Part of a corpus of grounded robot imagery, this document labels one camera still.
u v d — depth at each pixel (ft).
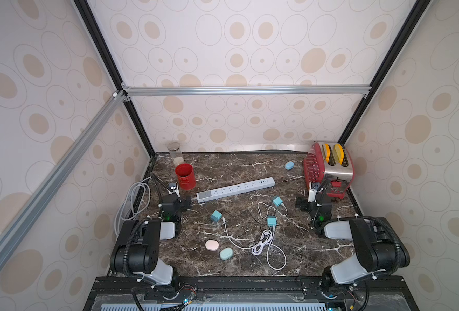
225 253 2.66
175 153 3.49
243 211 3.13
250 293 2.39
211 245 2.75
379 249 1.47
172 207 2.31
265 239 2.78
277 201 3.18
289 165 3.70
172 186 2.65
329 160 3.05
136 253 1.45
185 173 3.09
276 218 3.02
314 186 2.68
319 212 2.35
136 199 3.47
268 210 3.11
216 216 3.01
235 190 3.30
